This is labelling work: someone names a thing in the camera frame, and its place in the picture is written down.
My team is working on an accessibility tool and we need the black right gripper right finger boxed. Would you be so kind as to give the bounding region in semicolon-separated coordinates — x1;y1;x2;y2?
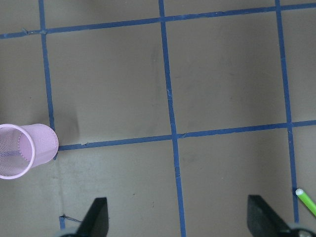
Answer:
247;195;291;237

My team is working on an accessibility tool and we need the pink mesh cup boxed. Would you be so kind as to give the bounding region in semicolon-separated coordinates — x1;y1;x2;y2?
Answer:
0;123;59;180

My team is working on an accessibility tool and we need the green pen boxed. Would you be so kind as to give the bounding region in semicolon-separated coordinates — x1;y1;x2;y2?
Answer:
295;189;316;216

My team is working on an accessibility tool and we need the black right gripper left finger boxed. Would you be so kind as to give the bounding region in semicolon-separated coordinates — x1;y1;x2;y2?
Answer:
76;197;109;237

